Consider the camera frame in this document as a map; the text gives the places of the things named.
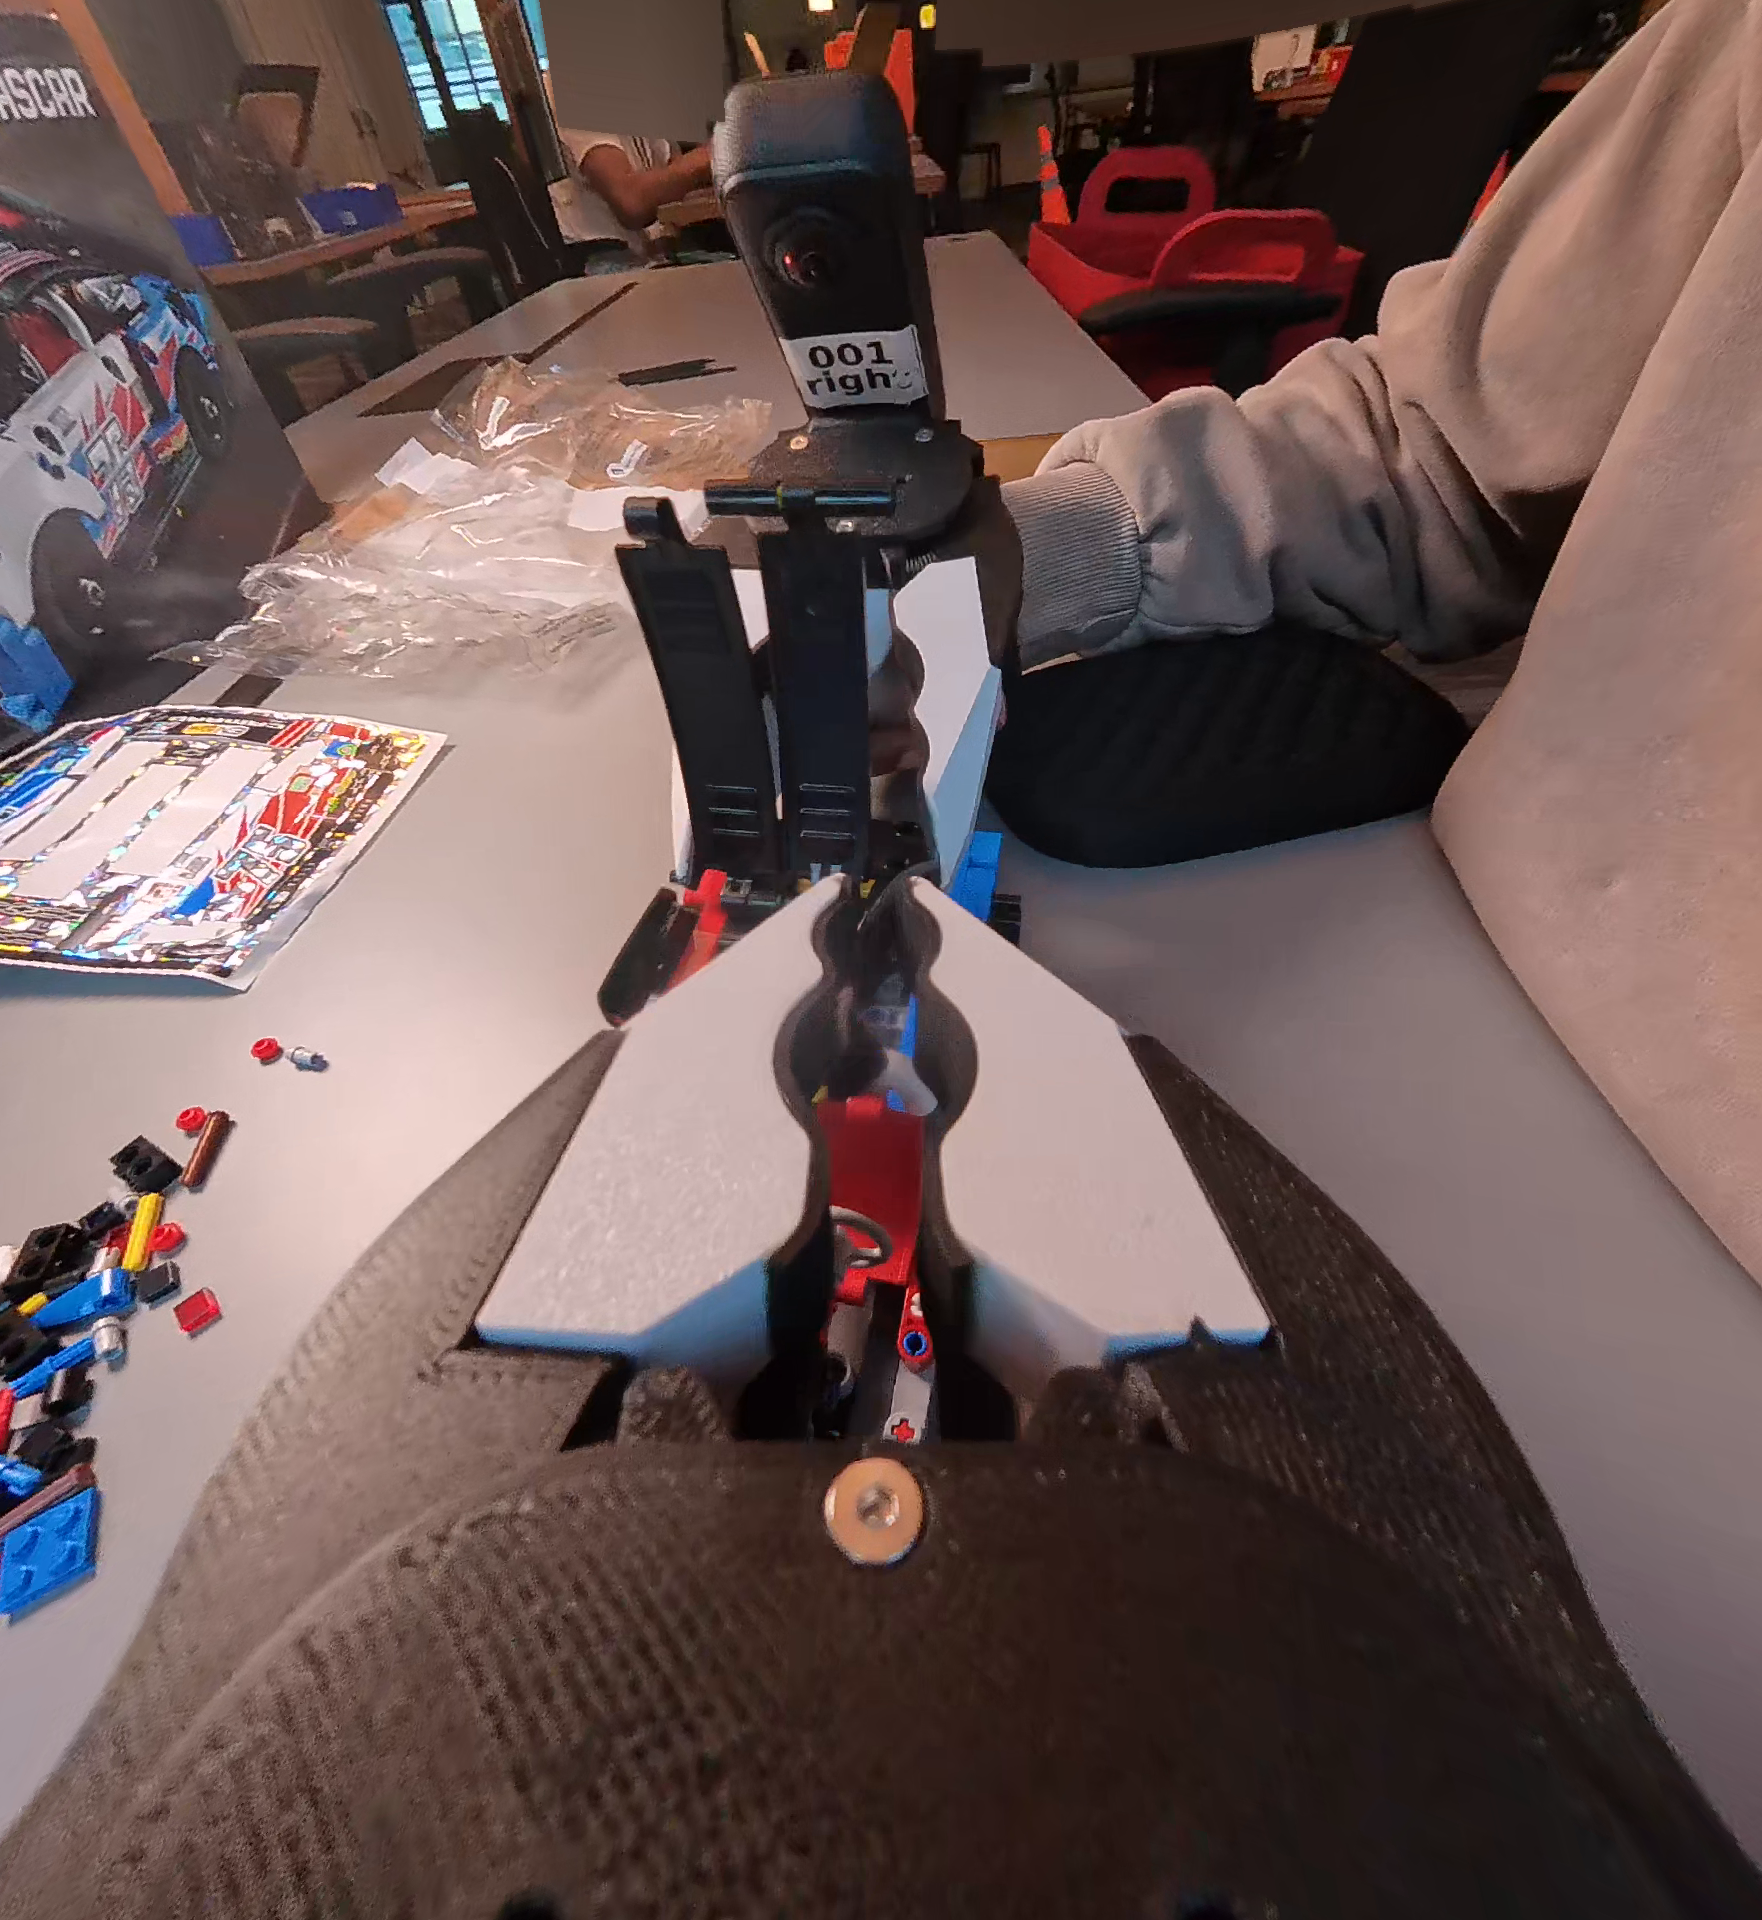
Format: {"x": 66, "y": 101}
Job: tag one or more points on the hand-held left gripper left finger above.
{"x": 641, "y": 1201}

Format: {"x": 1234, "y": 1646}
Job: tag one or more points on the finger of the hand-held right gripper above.
{"x": 747, "y": 608}
{"x": 948, "y": 705}

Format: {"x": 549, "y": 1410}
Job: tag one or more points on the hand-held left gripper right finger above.
{"x": 1104, "y": 1201}

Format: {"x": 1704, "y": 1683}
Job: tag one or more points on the lego race car model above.
{"x": 806, "y": 676}

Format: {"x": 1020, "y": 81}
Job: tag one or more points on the person's right forearm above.
{"x": 1271, "y": 495}

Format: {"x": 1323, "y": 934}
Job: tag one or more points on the small red lego tile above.
{"x": 197, "y": 1309}

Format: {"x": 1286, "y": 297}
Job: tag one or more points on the pile of mixed lego pieces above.
{"x": 26, "y": 1379}

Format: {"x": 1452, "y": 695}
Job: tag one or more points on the black lego set box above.
{"x": 57, "y": 375}

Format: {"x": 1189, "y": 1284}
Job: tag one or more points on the person's right hand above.
{"x": 900, "y": 734}

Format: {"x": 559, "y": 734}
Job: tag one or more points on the orange traffic cone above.
{"x": 1048, "y": 179}

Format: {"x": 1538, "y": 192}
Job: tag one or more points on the clear plastic bags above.
{"x": 491, "y": 510}

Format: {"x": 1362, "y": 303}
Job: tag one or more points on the red chairs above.
{"x": 1195, "y": 254}

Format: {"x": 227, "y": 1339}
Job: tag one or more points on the blue crate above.
{"x": 348, "y": 206}

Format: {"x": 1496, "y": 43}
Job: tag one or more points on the colourful sticker sheet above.
{"x": 161, "y": 839}

